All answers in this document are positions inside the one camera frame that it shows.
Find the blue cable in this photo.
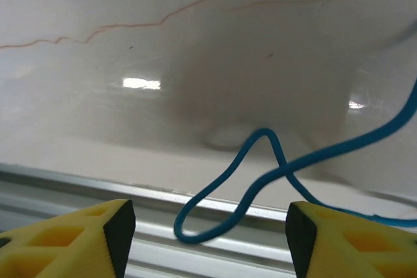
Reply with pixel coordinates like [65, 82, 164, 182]
[173, 77, 417, 245]

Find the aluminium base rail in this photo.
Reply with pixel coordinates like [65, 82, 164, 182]
[0, 162, 417, 278]

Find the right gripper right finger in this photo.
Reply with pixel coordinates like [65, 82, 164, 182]
[285, 201, 417, 278]

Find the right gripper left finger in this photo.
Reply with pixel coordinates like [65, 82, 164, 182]
[0, 199, 136, 278]

